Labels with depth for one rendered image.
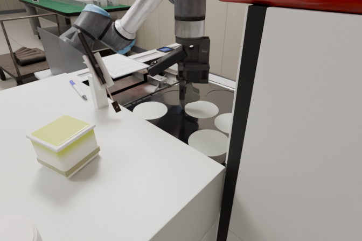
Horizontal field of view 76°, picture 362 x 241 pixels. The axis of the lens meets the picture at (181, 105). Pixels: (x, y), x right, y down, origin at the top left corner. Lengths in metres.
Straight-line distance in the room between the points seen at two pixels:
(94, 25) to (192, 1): 0.70
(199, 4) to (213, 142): 0.32
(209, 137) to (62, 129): 0.33
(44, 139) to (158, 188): 0.19
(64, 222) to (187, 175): 0.18
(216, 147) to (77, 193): 0.30
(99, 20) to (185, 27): 0.68
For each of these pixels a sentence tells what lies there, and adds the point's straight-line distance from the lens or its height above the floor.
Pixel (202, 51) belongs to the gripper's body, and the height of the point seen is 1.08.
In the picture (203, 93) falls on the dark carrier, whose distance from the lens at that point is 0.77.
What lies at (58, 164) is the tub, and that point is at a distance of 0.41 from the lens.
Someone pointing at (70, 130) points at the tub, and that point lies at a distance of 0.41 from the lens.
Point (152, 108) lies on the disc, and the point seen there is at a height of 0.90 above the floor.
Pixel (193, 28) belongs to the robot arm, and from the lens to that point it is 0.56.
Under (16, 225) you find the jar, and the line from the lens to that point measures 0.27.
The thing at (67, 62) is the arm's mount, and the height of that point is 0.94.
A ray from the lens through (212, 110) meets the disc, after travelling 0.69.
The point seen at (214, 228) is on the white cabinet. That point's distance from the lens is 0.53.
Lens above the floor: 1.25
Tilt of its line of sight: 30 degrees down
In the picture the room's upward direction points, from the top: straight up
